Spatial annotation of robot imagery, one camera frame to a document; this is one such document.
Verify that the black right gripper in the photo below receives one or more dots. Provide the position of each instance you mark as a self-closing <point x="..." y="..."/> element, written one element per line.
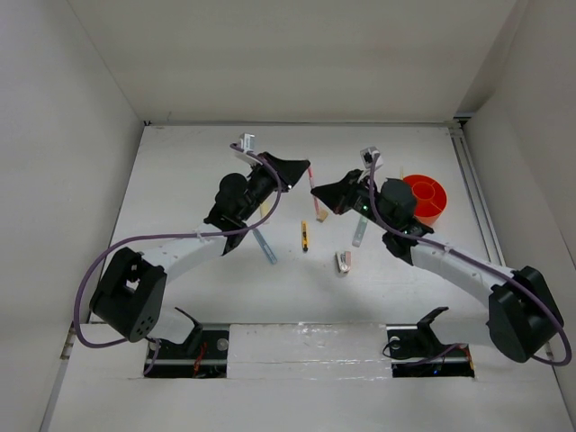
<point x="338" y="195"/>

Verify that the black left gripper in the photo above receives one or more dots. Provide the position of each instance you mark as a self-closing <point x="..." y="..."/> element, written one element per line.
<point x="289" y="172"/>

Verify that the tan eraser block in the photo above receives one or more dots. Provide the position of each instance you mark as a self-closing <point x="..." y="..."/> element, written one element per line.
<point x="322" y="217"/>

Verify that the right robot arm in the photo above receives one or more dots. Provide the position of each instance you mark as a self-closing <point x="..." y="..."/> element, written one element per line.
<point x="522" y="313"/>

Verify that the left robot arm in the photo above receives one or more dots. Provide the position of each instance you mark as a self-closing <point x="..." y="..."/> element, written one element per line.
<point x="130" y="293"/>

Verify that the green thick highlighter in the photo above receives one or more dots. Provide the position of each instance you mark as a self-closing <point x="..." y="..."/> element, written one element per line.
<point x="359" y="232"/>

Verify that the yellow utility knife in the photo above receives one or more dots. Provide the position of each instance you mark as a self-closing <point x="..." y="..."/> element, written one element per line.
<point x="305" y="244"/>

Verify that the yellow thick highlighter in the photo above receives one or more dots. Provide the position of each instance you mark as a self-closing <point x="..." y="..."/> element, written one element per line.
<point x="264" y="209"/>

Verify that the small pink white stapler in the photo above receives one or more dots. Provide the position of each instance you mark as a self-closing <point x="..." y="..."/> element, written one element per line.
<point x="344" y="262"/>

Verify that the blue mechanical pencil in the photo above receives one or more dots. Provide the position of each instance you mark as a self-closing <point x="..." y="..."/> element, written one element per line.
<point x="269" y="253"/>

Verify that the orange round container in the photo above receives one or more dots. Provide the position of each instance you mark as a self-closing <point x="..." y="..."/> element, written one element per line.
<point x="430" y="195"/>

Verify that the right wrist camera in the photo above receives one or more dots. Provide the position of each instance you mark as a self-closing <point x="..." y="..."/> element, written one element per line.
<point x="371" y="156"/>

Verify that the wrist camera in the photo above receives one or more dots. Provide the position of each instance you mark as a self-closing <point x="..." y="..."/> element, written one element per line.
<point x="371" y="156"/>
<point x="247" y="142"/>

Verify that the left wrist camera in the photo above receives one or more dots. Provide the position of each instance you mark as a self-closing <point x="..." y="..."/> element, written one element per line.
<point x="247" y="142"/>

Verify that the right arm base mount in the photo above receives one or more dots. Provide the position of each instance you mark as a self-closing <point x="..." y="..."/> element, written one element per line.
<point x="416" y="352"/>

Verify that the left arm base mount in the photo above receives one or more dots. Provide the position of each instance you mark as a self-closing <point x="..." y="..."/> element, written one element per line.
<point x="182" y="347"/>

